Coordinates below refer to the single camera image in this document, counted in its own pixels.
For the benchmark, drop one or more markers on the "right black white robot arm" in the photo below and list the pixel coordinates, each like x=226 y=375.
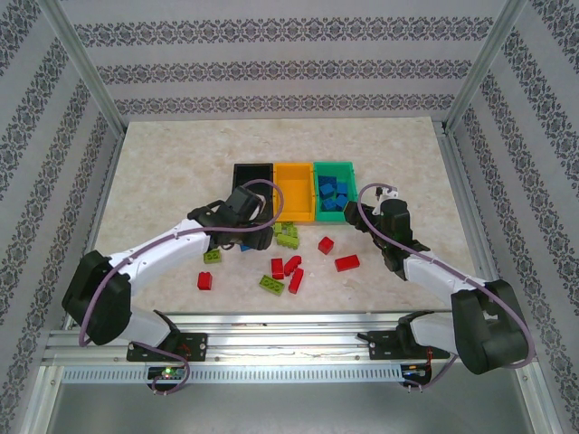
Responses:
x=488 y=334

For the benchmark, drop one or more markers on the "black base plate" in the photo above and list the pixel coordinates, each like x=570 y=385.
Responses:
x=382 y=344
x=194 y=346

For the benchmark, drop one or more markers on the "yellow plastic bin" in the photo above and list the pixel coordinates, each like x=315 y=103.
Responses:
x=294 y=194

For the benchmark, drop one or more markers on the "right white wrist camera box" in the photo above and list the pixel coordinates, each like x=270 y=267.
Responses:
x=386 y=193

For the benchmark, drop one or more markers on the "grey metal panel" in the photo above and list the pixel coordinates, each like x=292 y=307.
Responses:
x=289 y=409

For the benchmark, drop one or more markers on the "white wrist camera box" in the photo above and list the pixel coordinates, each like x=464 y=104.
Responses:
x=386 y=193
x=261 y=206

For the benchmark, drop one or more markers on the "black plastic bin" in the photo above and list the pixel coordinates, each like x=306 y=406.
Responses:
x=246 y=171

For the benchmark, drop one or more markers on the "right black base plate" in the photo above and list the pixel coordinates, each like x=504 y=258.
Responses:
x=382 y=344

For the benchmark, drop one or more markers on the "aluminium mounting rail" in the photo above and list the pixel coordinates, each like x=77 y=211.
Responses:
x=289 y=346

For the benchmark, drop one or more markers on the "small circuit board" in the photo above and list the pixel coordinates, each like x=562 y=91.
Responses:
x=416 y=372
x=167 y=373

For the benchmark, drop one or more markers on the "aluminium frame post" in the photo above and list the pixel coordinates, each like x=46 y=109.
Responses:
x=486 y=68
x=81 y=68

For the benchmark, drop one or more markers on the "small red lego brick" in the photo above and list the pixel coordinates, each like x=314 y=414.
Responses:
x=325 y=244
x=205 y=280

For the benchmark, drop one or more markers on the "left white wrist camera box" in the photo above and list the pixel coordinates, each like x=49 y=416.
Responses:
x=261 y=206

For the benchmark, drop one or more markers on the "green plastic bin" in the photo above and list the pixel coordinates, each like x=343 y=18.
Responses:
x=335 y=217

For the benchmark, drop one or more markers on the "blue lego brick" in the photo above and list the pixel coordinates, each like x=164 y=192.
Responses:
x=247 y=248
x=342 y=201
x=343 y=188
x=325 y=190
x=328 y=204
x=326 y=179

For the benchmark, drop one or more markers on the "right small circuit board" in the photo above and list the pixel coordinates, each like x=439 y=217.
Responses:
x=416 y=372

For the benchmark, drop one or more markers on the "left small circuit board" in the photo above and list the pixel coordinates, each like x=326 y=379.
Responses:
x=167 y=373

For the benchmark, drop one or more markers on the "aluminium side rail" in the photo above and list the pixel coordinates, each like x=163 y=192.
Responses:
x=97 y=203
x=472 y=203

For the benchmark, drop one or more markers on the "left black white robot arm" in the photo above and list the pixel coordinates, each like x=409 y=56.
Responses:
x=158 y=251

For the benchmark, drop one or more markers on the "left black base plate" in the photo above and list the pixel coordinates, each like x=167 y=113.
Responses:
x=194 y=346

